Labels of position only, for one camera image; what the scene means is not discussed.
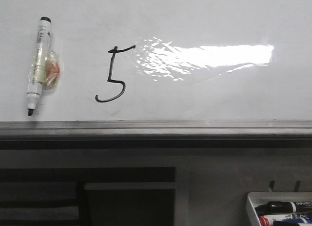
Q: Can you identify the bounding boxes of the white whiteboard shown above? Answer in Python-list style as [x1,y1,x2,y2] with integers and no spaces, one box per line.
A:
[0,0,312,122]

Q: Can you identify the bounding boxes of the blue capped marker in tray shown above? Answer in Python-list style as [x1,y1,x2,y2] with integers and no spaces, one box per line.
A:
[273,217,312,226]

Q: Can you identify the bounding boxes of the black capped marker in tray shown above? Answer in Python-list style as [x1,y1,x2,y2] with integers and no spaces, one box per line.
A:
[255,201,312,216]

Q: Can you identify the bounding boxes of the grey aluminium whiteboard frame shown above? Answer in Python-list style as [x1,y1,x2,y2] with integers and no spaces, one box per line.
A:
[0,121,312,149]

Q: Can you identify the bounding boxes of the white black whiteboard marker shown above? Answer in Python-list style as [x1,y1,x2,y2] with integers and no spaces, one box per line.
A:
[26,17,61,116]

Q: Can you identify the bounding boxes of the red capped marker in tray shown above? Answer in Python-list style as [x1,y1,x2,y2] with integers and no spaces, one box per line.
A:
[258,213,312,226]

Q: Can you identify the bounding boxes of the black tray hook right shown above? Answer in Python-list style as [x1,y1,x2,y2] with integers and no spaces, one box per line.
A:
[293,181,301,192]

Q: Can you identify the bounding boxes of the white marker tray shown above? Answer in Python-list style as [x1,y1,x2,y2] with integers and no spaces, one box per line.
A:
[246,192,312,226]

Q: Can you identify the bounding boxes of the black tray hook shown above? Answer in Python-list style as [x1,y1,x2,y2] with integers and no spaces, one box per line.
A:
[268,180,275,192]
[293,181,301,192]

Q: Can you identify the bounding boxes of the black tray hook left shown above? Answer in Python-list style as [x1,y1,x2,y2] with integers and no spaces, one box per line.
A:
[268,180,275,192]

